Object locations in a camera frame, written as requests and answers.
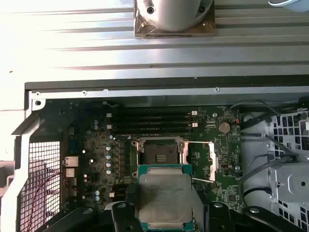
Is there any grey flat cable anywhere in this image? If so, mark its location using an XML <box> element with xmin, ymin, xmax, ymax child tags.
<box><xmin>240</xmin><ymin>156</ymin><xmax>294</xmax><ymax>201</ymax></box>
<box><xmin>240</xmin><ymin>132</ymin><xmax>299</xmax><ymax>163</ymax></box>

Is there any silver perforated drive cage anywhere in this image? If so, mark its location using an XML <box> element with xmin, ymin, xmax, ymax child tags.
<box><xmin>241</xmin><ymin>106</ymin><xmax>309</xmax><ymax>232</ymax></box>

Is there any metal socket cover frame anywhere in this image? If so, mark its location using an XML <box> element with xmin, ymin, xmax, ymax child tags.
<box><xmin>180</xmin><ymin>140</ymin><xmax>217</xmax><ymax>184</ymax></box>

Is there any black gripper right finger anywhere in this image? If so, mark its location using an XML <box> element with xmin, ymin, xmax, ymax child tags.
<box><xmin>203</xmin><ymin>201</ymin><xmax>301</xmax><ymax>232</ymax></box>

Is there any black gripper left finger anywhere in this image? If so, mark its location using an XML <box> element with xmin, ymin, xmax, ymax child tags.
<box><xmin>42</xmin><ymin>185</ymin><xmax>143</xmax><ymax>232</ymax></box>

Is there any silver coin battery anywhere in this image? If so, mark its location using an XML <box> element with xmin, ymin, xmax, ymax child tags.
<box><xmin>218</xmin><ymin>121</ymin><xmax>232</xmax><ymax>134</ymax></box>

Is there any silver CPU green edge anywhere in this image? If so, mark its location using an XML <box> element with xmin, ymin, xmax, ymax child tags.
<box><xmin>134</xmin><ymin>163</ymin><xmax>206</xmax><ymax>232</ymax></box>

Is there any black and silver PC case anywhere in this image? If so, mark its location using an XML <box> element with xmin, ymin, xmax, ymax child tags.
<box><xmin>0</xmin><ymin>75</ymin><xmax>309</xmax><ymax>232</ymax></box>

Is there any green motherboard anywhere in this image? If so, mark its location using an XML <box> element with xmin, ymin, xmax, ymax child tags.
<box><xmin>45</xmin><ymin>98</ymin><xmax>242</xmax><ymax>218</ymax></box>

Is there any thin grey wire red plug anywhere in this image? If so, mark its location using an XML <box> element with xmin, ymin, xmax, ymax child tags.
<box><xmin>226</xmin><ymin>99</ymin><xmax>281</xmax><ymax>124</ymax></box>

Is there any silver network port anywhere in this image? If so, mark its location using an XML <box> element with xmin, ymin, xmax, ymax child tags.
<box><xmin>63</xmin><ymin>156</ymin><xmax>80</xmax><ymax>168</ymax></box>

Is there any square brown base plate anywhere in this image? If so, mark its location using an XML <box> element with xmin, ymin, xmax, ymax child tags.
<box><xmin>133</xmin><ymin>0</ymin><xmax>217</xmax><ymax>38</ymax></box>

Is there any CPU socket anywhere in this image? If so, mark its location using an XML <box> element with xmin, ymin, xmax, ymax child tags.
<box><xmin>131</xmin><ymin>136</ymin><xmax>190</xmax><ymax>168</ymax></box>

